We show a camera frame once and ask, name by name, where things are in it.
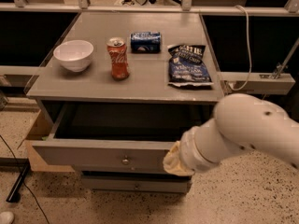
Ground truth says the white bowl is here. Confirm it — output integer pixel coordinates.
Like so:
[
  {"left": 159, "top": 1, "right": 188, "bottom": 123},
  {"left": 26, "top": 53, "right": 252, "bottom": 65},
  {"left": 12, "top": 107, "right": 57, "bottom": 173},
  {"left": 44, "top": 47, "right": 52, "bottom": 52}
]
[{"left": 53, "top": 40, "right": 94, "bottom": 72}]

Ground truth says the grey top drawer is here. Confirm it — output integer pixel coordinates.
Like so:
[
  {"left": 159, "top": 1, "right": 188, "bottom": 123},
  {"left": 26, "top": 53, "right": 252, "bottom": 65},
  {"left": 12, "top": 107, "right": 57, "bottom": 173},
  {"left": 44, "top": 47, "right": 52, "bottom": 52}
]
[{"left": 33, "top": 103, "right": 202, "bottom": 174}]

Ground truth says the metal railing frame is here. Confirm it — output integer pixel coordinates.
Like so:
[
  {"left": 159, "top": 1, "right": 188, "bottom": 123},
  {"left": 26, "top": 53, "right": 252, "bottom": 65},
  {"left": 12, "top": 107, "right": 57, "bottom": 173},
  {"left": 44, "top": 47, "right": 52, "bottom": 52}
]
[{"left": 0, "top": 0, "right": 299, "bottom": 17}]

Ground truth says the white shoe tip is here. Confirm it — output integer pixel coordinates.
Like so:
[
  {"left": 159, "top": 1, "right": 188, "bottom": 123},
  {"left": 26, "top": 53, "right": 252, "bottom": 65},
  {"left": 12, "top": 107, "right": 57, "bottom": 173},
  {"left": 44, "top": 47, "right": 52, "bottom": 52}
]
[{"left": 0, "top": 211, "right": 15, "bottom": 224}]

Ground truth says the cardboard box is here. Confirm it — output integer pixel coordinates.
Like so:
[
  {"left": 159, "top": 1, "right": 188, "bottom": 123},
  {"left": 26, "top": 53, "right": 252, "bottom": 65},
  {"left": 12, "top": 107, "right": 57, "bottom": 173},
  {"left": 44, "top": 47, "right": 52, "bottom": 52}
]
[{"left": 22, "top": 112, "right": 74, "bottom": 173}]

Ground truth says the blue soda can lying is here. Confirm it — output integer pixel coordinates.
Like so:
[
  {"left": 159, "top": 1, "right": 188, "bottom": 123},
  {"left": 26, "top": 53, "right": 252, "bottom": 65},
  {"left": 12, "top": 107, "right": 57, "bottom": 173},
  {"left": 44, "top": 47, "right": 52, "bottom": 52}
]
[{"left": 130, "top": 32, "right": 161, "bottom": 53}]

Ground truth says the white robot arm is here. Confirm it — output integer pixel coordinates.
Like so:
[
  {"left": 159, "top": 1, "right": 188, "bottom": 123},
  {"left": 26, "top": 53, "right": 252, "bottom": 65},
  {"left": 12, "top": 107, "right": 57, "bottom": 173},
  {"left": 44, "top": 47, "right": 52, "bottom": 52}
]
[{"left": 163, "top": 93, "right": 299, "bottom": 176}]

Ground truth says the grey bottom drawer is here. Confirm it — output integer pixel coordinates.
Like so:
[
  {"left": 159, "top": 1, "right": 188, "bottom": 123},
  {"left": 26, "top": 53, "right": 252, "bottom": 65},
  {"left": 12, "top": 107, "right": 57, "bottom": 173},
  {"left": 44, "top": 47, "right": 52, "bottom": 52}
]
[{"left": 81, "top": 172, "right": 192, "bottom": 193}]

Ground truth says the black floor cable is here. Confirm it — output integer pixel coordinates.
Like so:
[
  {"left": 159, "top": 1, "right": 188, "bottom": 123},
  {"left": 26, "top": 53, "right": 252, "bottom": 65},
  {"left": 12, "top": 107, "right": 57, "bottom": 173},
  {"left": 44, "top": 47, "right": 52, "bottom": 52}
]
[{"left": 0, "top": 134, "right": 50, "bottom": 224}]

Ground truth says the red cola can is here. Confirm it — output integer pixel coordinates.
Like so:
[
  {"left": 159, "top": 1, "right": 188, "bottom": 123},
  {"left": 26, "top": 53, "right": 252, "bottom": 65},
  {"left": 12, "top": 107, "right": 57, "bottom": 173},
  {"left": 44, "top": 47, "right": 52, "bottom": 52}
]
[{"left": 107, "top": 37, "right": 130, "bottom": 80}]

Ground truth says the blue chip bag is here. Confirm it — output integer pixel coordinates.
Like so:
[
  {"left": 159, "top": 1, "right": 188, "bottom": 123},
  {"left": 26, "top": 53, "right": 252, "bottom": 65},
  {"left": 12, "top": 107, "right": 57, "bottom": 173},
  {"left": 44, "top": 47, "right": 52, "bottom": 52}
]
[{"left": 168, "top": 44, "right": 213, "bottom": 87}]

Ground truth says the grey drawer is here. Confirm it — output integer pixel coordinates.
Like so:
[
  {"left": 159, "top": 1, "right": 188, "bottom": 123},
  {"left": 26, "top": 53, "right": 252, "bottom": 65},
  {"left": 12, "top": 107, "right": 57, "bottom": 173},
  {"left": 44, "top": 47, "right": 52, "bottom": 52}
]
[
  {"left": 81, "top": 172, "right": 192, "bottom": 193},
  {"left": 33, "top": 103, "right": 202, "bottom": 174}
]

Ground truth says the grey drawer cabinet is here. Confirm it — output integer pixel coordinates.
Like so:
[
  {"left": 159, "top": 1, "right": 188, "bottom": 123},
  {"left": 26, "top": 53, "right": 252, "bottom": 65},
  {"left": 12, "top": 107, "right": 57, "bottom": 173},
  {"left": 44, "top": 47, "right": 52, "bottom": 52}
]
[{"left": 25, "top": 11, "right": 226, "bottom": 194}]

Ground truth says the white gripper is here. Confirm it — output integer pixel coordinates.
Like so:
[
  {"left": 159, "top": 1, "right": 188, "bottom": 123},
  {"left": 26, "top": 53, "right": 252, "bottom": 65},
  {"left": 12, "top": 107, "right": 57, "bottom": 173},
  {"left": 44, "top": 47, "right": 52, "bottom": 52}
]
[{"left": 163, "top": 127, "right": 218, "bottom": 176}]

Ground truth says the black floor bar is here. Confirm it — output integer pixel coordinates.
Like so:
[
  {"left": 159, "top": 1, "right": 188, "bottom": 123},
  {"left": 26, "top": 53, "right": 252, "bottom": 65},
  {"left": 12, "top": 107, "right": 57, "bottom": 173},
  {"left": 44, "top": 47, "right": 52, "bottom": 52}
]
[{"left": 7, "top": 163, "right": 30, "bottom": 203}]

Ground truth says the white cable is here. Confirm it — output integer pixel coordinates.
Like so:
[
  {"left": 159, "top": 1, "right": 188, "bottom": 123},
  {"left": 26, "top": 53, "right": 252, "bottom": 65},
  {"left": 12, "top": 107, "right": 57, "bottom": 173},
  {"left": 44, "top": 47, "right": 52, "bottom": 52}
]
[{"left": 228, "top": 4, "right": 253, "bottom": 92}]

